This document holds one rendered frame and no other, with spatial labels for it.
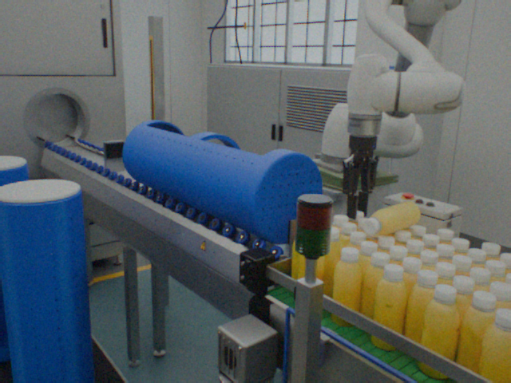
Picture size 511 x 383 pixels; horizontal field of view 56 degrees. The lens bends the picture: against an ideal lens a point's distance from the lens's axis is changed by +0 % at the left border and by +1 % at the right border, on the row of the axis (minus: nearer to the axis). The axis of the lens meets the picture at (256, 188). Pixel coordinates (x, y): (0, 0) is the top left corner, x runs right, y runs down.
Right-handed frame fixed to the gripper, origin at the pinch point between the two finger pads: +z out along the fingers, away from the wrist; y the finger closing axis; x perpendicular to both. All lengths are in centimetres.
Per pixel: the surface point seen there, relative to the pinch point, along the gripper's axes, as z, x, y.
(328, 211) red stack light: -15, 30, 46
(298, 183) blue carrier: -4.0, -17.0, 7.3
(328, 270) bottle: 11.9, 8.0, 19.6
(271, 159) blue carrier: -12.0, -19.0, 16.3
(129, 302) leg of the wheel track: 74, -114, 19
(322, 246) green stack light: -8, 30, 46
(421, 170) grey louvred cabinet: 28, -87, -174
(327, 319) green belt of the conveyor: 19.9, 14.9, 26.7
